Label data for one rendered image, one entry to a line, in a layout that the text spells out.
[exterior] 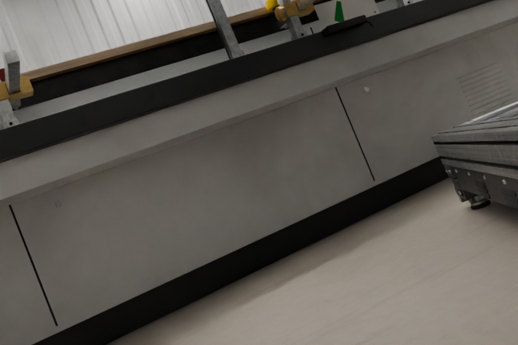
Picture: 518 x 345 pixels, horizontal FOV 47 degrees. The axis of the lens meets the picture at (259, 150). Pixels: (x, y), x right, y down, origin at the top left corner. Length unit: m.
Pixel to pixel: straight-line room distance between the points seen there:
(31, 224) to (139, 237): 0.34
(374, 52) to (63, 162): 1.18
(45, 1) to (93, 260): 7.95
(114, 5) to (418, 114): 7.70
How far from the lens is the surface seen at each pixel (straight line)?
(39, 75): 2.04
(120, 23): 9.71
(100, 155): 1.82
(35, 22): 9.60
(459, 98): 2.72
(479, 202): 1.73
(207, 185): 2.08
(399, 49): 2.34
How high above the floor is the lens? 0.31
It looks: 2 degrees up
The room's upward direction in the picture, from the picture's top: 22 degrees counter-clockwise
